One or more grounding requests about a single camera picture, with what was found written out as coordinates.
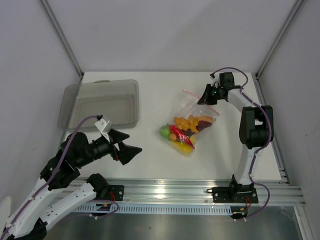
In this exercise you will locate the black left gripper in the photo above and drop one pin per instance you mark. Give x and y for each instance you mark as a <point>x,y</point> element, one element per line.
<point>126,152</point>

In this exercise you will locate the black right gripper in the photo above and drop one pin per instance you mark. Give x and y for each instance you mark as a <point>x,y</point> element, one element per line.
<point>205,99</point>

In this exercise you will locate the clear pink zip top bag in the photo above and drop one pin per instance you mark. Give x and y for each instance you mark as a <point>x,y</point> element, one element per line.
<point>185,105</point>

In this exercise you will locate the yellow lemon toy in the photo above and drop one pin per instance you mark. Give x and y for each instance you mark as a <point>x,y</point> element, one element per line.
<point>193,139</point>
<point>182,147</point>

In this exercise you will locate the grey translucent plastic tray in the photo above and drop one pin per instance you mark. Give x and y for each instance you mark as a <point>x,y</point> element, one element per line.
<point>117,100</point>

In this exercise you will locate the red chili pepper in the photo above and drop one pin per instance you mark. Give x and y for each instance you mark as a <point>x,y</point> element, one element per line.
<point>181,136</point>

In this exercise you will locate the red grapefruit wedge toy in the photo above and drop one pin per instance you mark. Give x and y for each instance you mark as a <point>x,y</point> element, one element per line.
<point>204,121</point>

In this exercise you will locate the orange ginger root toy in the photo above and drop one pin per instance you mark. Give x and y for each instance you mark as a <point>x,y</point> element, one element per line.
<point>185,124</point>

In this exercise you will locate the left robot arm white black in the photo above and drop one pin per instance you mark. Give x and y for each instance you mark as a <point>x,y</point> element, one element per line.
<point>37,215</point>

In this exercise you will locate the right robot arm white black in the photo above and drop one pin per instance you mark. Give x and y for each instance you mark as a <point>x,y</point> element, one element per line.
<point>256,128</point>

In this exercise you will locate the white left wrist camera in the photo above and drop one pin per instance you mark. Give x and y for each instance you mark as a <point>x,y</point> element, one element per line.
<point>103,126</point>

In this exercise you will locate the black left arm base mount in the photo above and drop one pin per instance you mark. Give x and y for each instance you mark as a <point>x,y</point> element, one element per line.
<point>115,193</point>

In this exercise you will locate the right aluminium frame post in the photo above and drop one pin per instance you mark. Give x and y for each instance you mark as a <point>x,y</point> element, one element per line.
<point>282,33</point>

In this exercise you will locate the aluminium frame post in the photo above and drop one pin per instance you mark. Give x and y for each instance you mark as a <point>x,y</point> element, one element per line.
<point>282,33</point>
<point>52,19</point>

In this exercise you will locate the grey slotted cable duct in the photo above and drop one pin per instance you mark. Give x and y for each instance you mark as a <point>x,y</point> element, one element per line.
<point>156,209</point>

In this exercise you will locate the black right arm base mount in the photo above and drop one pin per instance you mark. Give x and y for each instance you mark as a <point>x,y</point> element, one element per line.
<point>233,196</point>

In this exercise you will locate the left aluminium frame post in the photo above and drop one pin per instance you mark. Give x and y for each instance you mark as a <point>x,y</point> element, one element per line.
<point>52,19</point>

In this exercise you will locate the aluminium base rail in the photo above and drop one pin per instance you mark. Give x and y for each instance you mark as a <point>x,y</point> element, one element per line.
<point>194,192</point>

